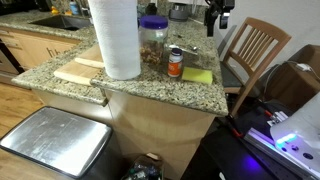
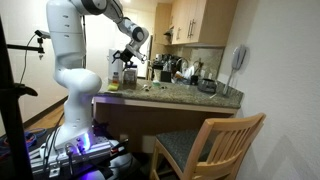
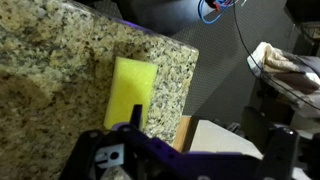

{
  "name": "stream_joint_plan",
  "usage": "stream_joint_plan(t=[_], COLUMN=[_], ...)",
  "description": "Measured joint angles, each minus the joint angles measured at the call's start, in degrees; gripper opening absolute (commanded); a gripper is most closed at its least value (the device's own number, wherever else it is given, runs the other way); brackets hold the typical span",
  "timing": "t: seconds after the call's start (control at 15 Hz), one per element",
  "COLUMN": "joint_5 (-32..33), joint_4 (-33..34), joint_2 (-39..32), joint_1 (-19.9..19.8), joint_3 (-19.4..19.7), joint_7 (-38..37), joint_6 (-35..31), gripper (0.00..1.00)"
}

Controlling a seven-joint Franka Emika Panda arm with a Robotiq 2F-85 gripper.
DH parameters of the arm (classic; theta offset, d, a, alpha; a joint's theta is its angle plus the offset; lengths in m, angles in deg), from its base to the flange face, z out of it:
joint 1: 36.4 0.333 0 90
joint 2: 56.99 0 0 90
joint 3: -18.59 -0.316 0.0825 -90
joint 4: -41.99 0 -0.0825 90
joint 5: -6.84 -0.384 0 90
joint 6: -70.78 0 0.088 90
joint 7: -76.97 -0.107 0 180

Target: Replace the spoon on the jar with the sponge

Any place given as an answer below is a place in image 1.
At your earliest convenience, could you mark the white paper towel roll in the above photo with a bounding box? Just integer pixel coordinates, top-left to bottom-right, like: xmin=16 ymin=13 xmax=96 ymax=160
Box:
xmin=87 ymin=0 xmax=142 ymax=81

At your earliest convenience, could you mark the yellow sponge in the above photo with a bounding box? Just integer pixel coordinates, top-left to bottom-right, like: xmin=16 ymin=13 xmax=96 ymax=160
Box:
xmin=181 ymin=66 xmax=214 ymax=85

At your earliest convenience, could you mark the clear jar purple lid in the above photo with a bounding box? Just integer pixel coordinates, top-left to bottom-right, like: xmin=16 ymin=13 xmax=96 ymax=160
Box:
xmin=138 ymin=14 xmax=170 ymax=65

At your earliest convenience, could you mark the wooden cutting board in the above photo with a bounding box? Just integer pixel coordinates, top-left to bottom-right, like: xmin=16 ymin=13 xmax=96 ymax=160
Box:
xmin=52 ymin=43 xmax=106 ymax=87

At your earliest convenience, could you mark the wooden chair grey seat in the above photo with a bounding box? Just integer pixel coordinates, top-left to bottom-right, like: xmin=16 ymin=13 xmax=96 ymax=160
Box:
xmin=218 ymin=16 xmax=293 ymax=118

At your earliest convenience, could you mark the white power adapter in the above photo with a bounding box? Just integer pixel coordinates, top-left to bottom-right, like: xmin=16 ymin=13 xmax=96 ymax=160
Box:
xmin=295 ymin=62 xmax=313 ymax=72

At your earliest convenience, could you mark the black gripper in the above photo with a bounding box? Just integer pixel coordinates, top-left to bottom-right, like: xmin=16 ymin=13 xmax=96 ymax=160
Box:
xmin=203 ymin=0 xmax=236 ymax=38

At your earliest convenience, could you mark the steel lid trash can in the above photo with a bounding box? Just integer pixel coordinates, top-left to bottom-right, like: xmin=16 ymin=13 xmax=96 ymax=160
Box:
xmin=0 ymin=105 xmax=125 ymax=180

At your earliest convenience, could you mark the bag of trash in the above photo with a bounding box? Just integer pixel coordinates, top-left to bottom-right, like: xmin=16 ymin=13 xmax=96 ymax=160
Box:
xmin=120 ymin=152 xmax=165 ymax=180

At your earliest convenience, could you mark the metal spoon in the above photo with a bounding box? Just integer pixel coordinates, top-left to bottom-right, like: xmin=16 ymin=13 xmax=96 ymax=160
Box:
xmin=167 ymin=43 xmax=200 ymax=55

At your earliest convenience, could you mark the brown cardboard box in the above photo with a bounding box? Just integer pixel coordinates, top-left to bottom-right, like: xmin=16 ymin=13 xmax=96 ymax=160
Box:
xmin=265 ymin=43 xmax=320 ymax=112

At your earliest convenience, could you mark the wooden base cabinet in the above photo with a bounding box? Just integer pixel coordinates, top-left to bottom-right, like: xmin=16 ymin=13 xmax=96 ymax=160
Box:
xmin=0 ymin=28 xmax=83 ymax=73

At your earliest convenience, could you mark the dark grey pot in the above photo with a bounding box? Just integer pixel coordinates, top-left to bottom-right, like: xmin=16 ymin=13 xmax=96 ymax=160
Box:
xmin=168 ymin=3 xmax=191 ymax=23

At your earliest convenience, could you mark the kitchen sink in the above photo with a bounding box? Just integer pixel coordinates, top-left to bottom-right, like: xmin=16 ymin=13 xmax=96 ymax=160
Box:
xmin=29 ymin=14 xmax=93 ymax=32

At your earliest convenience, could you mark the white pill bottle orange label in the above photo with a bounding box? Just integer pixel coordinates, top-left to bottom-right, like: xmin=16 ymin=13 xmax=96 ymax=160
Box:
xmin=167 ymin=47 xmax=185 ymax=79

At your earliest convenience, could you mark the white plastic strip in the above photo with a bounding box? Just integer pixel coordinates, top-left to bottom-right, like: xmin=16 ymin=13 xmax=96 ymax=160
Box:
xmin=190 ymin=17 xmax=205 ymax=26

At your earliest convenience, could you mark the blue soap bottle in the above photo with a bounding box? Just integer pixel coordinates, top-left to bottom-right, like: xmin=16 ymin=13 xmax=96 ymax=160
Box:
xmin=68 ymin=0 xmax=81 ymax=16

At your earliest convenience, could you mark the metal robot mounting base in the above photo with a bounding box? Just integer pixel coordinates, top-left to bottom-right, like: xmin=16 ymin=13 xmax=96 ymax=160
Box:
xmin=244 ymin=111 xmax=320 ymax=180

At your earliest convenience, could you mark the yellow rubber duck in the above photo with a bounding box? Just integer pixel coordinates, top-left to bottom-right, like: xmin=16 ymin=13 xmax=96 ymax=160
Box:
xmin=49 ymin=5 xmax=61 ymax=15

